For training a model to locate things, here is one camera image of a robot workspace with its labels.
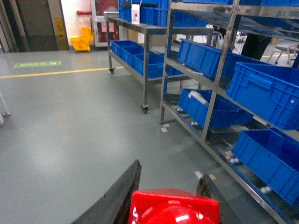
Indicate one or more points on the blue crate middle rack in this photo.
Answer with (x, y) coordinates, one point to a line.
(205, 59)

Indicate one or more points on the person in black trousers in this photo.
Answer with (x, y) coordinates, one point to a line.
(255, 46)

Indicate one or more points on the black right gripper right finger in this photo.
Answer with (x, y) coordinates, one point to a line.
(206, 187)

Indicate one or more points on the white box on cart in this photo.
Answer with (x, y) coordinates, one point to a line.
(135, 14)

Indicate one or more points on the yellow wet floor sign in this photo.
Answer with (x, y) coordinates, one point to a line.
(60, 33)

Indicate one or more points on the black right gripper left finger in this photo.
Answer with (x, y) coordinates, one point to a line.
(114, 206)

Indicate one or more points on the blue bins on cart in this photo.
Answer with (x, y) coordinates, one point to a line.
(132, 53)

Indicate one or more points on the yellow mop bucket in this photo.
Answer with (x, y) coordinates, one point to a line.
(82, 43)

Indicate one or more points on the steel wheeled cart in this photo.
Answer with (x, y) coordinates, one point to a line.
(148, 31)

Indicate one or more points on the blue crate on rack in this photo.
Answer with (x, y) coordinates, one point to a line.
(269, 91)

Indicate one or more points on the red one-stud block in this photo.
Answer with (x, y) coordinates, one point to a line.
(172, 206)

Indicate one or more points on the blue crate lower rack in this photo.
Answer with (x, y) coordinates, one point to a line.
(274, 157)

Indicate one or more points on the blue crate rack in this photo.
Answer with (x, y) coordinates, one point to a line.
(274, 157)
(205, 59)

